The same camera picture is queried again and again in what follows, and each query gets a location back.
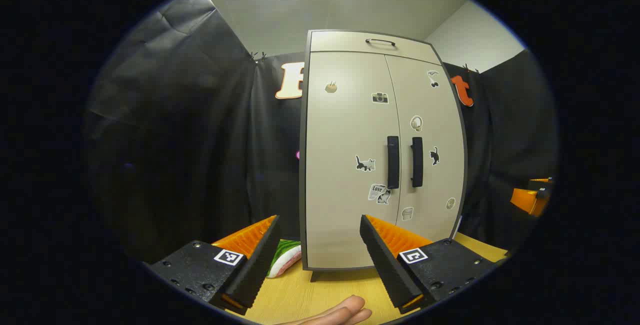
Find beige shoe cabinet door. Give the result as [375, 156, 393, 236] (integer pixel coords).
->
[306, 51, 401, 270]
[385, 54, 466, 243]

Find black backdrop cloth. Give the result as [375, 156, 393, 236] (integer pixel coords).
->
[82, 0, 558, 266]

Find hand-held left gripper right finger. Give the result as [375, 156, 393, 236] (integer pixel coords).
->
[360, 214, 501, 315]

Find watermelon slice toy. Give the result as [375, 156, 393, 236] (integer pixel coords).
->
[266, 239, 302, 279]

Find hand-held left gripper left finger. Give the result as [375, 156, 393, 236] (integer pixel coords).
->
[144, 215, 282, 316]

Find beige double-door shoe cabinet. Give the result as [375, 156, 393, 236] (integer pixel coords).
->
[298, 29, 468, 282]

